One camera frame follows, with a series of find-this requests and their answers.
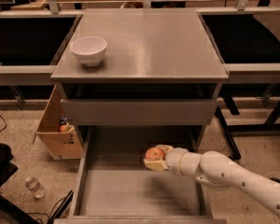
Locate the grey drawer cabinet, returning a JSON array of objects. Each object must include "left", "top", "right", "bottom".
[{"left": 51, "top": 8, "right": 229, "bottom": 147}]

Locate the clear plastic water bottle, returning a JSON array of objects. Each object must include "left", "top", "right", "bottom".
[{"left": 25, "top": 177, "right": 46, "bottom": 199}]

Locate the open grey middle drawer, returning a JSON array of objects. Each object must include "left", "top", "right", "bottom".
[{"left": 54, "top": 126, "right": 227, "bottom": 224}]

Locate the cardboard box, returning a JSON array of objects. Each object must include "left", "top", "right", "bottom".
[{"left": 35, "top": 87, "right": 83, "bottom": 160}]

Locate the white ceramic bowl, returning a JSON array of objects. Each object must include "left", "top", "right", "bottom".
[{"left": 70, "top": 36, "right": 107, "bottom": 66}]

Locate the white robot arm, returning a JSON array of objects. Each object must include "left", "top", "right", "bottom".
[{"left": 144, "top": 145, "right": 280, "bottom": 217}]

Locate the black chair base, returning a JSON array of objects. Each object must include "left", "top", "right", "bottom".
[{"left": 0, "top": 143, "right": 39, "bottom": 224}]

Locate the orange fruit in box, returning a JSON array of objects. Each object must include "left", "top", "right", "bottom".
[{"left": 59, "top": 125, "right": 69, "bottom": 133}]

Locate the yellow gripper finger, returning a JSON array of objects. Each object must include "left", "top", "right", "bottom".
[
  {"left": 144, "top": 159, "right": 168, "bottom": 172},
  {"left": 156, "top": 145, "right": 173, "bottom": 155}
]

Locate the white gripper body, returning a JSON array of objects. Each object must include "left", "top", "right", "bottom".
[{"left": 165, "top": 147, "right": 188, "bottom": 175}]

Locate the red apple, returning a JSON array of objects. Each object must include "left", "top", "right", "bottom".
[{"left": 145, "top": 147, "right": 165, "bottom": 161}]

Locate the closed grey top drawer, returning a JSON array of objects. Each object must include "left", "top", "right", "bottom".
[{"left": 61, "top": 99, "right": 217, "bottom": 126}]

